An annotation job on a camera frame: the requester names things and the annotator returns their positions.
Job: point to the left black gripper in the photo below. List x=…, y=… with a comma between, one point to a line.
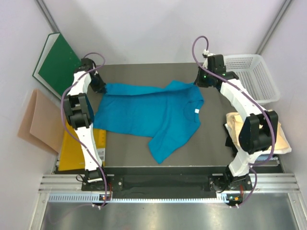
x=100, y=88

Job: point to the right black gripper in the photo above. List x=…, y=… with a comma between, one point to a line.
x=197, y=81

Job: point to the blue t shirt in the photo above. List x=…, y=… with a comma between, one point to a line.
x=169, y=115

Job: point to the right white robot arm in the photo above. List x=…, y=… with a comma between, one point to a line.
x=259, y=129

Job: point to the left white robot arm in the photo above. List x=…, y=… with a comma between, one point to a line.
x=76, y=110

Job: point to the green binder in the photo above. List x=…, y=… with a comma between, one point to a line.
x=56, y=64

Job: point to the white plastic basket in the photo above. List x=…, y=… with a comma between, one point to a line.
x=254, y=76

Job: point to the cream folded t shirt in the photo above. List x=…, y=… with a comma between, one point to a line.
x=234, y=125

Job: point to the tan folded sheet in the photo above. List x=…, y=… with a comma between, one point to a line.
x=41, y=125

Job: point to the yellow folder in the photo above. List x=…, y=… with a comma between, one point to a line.
x=71, y=156

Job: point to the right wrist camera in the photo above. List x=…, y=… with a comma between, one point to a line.
x=215, y=64

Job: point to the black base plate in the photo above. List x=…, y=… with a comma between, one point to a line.
x=163, y=182

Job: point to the aluminium frame rail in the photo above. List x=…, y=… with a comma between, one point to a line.
x=66, y=188

